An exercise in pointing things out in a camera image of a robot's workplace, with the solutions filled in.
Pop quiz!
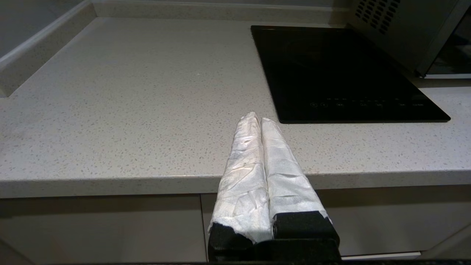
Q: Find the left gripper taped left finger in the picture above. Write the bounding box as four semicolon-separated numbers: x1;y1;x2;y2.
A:
207;112;273;260

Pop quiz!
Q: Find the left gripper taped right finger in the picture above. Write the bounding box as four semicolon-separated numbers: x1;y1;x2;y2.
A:
261;118;341;260

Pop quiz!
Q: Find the silver microwave oven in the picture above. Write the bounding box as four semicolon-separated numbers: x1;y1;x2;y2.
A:
348;0;470;76

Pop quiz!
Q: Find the grey cabinet front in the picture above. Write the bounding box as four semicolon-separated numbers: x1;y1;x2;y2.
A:
201;183;471;260
0;193;207;265

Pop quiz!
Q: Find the black induction cooktop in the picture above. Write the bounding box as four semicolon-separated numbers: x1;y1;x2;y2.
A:
251;25;451;124

